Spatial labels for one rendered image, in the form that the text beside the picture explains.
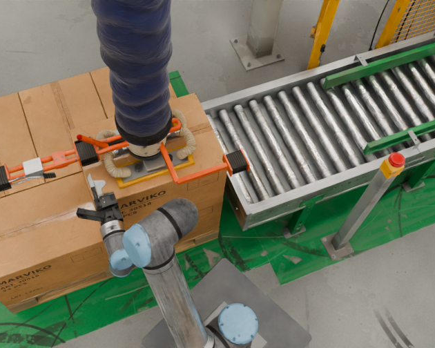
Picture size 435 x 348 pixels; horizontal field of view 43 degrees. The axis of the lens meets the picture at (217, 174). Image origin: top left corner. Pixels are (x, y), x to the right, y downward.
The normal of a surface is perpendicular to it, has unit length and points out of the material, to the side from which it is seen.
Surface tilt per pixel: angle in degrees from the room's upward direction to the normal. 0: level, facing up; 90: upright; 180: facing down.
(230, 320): 10
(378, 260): 0
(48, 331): 0
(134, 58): 100
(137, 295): 0
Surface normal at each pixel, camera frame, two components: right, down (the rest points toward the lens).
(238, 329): 0.20, -0.53
